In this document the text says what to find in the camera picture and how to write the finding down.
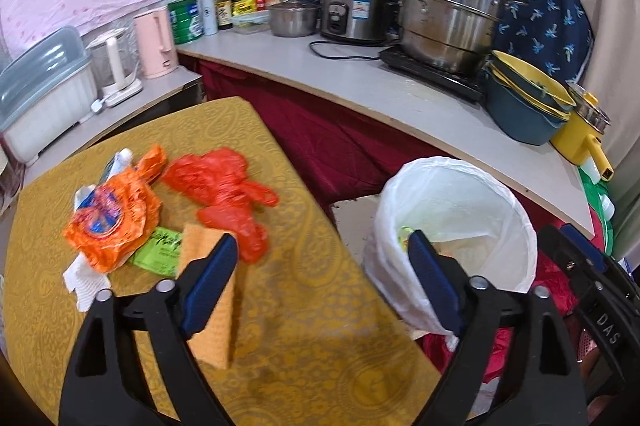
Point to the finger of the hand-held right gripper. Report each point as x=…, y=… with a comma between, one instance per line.
x=587, y=248
x=562, y=263

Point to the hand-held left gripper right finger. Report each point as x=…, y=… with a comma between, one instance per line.
x=435, y=286

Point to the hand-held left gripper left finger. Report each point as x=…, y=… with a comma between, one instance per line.
x=210, y=283

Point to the orange cleaning cloth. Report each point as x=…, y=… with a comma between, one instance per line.
x=220, y=331

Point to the green packet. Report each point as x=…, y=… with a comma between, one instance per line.
x=157, y=253

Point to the bin with white plastic liner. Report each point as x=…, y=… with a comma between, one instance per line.
x=475, y=206

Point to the red plastic bag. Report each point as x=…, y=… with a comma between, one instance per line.
x=220, y=186

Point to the orange snack bag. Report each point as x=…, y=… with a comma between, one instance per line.
x=115, y=226

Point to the white paper towel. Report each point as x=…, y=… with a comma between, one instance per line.
x=82, y=286

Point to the white plastic bottle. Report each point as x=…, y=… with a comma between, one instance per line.
x=607, y=206
x=591, y=169

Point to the green plastic bag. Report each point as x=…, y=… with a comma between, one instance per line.
x=597, y=201

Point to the yellow patterned tablecloth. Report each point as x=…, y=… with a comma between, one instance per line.
x=310, y=306

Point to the blue plastic basin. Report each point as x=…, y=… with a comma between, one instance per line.
x=515, y=120

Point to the yellow plastic basin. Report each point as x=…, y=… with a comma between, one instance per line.
x=530, y=78

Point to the dark red cloth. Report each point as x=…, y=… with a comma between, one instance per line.
x=325, y=135

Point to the white power plug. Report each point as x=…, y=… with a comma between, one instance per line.
x=98, y=105

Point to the black induction cooker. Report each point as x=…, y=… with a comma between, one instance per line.
x=430, y=73

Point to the beige curtain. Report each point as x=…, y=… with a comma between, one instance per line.
x=615, y=30

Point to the white dish rack blue lid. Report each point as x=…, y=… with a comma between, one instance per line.
x=45, y=105

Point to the white glass kettle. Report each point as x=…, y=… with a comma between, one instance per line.
x=112, y=60

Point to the pink electric kettle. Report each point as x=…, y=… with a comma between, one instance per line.
x=152, y=45

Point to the navy patterned cloth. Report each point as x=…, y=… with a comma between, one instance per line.
x=540, y=5

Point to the green tin can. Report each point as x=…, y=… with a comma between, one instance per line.
x=185, y=23

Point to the clear food container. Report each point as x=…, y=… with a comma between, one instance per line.
x=250, y=21

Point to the large steel steamer pot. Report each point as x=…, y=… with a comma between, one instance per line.
x=450, y=20

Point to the white slim bottle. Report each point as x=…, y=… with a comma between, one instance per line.
x=209, y=13

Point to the dark sauce bottle white label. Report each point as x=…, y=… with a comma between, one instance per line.
x=224, y=13

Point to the small steel pot with lid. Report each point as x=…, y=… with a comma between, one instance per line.
x=292, y=20

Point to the yellow label jar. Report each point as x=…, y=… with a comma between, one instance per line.
x=244, y=5

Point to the steel rice cooker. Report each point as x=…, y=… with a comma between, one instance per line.
x=360, y=10

